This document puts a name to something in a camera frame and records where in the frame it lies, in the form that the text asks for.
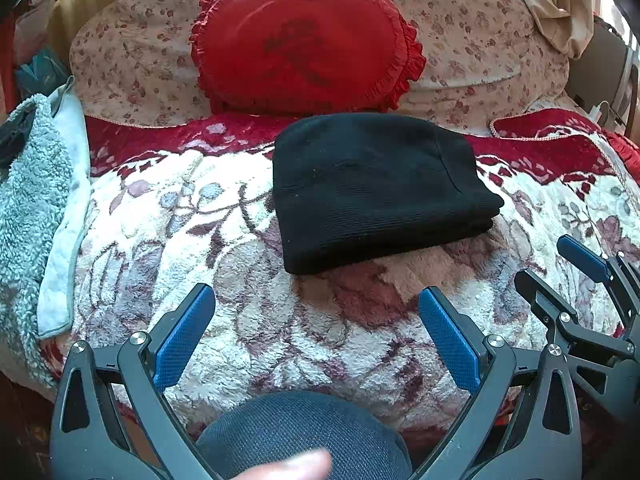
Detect beige cloth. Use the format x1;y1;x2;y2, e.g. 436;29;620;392
510;0;596;58

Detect teal cloth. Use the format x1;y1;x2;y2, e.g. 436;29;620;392
15;47;68;98

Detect white charger cable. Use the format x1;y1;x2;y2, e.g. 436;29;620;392
575;100;626;126

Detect grey-blue fluffy towel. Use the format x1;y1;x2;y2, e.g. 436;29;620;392
0;95;76;386

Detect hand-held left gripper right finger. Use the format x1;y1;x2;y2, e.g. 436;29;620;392
412;286;583;480

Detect golden striped cushion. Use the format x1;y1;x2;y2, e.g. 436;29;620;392
47;0;126;51

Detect black pants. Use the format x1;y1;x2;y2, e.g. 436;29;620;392
272;114;505;276

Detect red and white floral blanket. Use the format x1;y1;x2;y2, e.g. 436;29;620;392
0;107;640;441

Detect person's left hand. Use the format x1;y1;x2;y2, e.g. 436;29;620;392
227;447;332;480

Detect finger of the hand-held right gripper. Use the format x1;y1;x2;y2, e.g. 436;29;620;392
515;269;640;411
557;234;640;328

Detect dark cloth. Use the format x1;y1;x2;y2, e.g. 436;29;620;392
0;110;36;166

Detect pale blue cloth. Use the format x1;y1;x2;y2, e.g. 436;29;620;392
37;77;93;336

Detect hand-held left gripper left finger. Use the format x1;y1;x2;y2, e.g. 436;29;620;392
50;284;216;480

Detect red ruffled pillow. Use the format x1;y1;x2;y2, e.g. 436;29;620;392
190;0;427;116

